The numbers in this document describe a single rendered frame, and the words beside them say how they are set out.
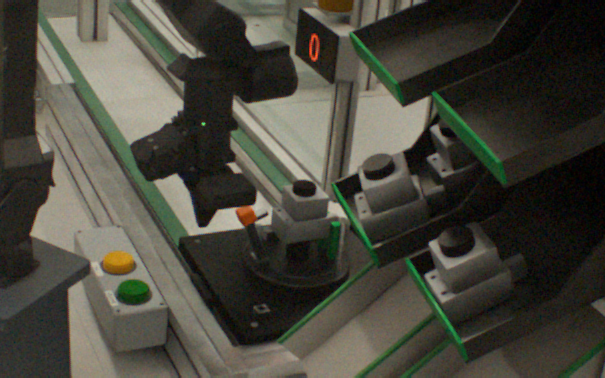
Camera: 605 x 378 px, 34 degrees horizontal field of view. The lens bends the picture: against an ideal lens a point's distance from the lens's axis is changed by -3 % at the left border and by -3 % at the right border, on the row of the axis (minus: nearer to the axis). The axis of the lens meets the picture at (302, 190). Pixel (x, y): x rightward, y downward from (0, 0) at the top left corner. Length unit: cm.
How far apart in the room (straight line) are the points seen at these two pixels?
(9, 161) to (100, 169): 53
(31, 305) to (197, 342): 22
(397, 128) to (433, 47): 113
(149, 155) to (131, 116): 73
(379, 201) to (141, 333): 44
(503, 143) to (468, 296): 14
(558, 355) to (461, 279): 16
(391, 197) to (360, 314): 22
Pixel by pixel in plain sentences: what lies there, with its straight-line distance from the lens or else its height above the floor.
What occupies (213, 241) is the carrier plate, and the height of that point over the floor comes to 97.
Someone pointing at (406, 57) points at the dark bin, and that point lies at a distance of 92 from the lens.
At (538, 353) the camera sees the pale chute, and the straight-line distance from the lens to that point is 95.
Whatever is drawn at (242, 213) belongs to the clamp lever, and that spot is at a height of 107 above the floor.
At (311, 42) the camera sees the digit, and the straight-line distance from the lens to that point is 141.
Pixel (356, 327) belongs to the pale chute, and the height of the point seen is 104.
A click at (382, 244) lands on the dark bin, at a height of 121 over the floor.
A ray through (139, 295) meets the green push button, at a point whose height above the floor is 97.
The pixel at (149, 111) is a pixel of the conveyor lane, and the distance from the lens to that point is 188.
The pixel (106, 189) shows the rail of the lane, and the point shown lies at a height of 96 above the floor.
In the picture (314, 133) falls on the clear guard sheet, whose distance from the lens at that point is 155.
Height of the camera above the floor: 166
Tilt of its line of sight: 27 degrees down
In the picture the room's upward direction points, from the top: 6 degrees clockwise
